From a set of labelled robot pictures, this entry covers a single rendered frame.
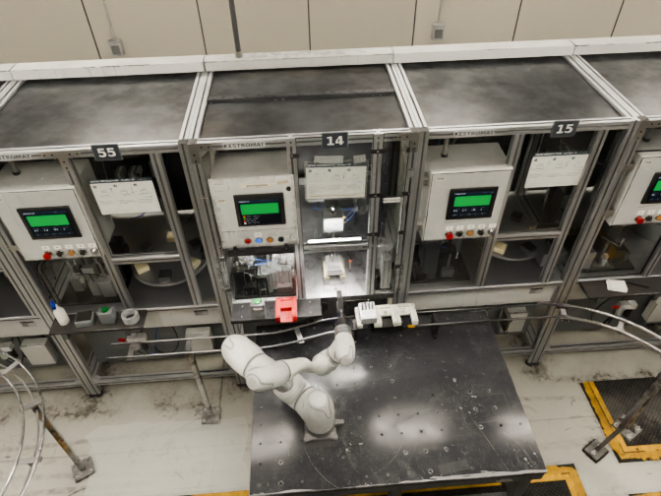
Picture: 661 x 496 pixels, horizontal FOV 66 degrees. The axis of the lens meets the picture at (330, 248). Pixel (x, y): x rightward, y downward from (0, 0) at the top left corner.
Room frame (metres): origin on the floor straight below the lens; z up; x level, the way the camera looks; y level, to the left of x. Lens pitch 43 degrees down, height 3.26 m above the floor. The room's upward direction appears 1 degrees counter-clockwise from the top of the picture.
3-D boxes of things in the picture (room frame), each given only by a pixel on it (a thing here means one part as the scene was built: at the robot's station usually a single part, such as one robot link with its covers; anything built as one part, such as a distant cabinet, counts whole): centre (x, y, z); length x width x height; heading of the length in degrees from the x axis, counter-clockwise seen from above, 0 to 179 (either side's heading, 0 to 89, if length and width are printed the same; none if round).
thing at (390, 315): (1.98, -0.33, 0.84); 0.36 x 0.14 x 0.10; 93
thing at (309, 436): (1.37, 0.06, 0.71); 0.22 x 0.18 x 0.06; 93
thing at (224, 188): (2.18, 0.39, 1.60); 0.42 x 0.29 x 0.46; 93
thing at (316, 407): (1.38, 0.08, 0.85); 0.18 x 0.16 x 0.22; 46
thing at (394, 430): (1.59, -0.29, 0.66); 1.50 x 1.06 x 0.04; 93
